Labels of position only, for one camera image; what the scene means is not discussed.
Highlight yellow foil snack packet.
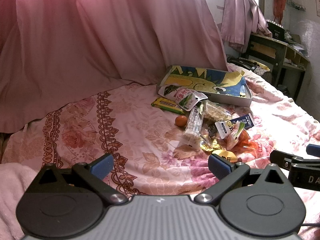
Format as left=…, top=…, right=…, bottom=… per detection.
left=200, top=135, right=238, bottom=163

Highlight orange red snack bag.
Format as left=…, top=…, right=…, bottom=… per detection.
left=215, top=121, right=259, bottom=155

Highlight dark blue powder sachet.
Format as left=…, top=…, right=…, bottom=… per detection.
left=231, top=113, right=254, bottom=129

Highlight clear cracker bar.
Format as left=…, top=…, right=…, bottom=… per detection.
left=183, top=106, right=203, bottom=148

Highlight puffed rice cake pack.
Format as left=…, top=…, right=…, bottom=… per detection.
left=202, top=100, right=232, bottom=122

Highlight small orange tangerine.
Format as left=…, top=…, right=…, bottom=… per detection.
left=175, top=115, right=188, bottom=127

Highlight white vegetable snack pouch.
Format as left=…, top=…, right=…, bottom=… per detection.
left=158, top=84, right=208, bottom=112

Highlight yellow green snack packet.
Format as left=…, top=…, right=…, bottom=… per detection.
left=151, top=98, right=185, bottom=115

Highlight floral pink bedspread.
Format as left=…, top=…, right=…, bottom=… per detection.
left=0, top=63, right=320, bottom=240

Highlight light pink fluffy blanket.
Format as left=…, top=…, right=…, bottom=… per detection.
left=0, top=163, right=37, bottom=239

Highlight shallow box with colourful lining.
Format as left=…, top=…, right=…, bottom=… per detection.
left=157, top=65, right=252, bottom=107

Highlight dark wooden desk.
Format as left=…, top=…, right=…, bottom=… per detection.
left=241, top=34, right=310, bottom=100

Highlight black box on desk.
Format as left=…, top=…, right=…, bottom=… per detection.
left=266, top=20, right=285, bottom=42

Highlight pink draped curtain sheet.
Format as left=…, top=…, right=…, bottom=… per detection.
left=1, top=0, right=227, bottom=133

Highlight pink hanging clothes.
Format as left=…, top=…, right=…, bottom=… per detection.
left=220, top=0, right=272, bottom=53

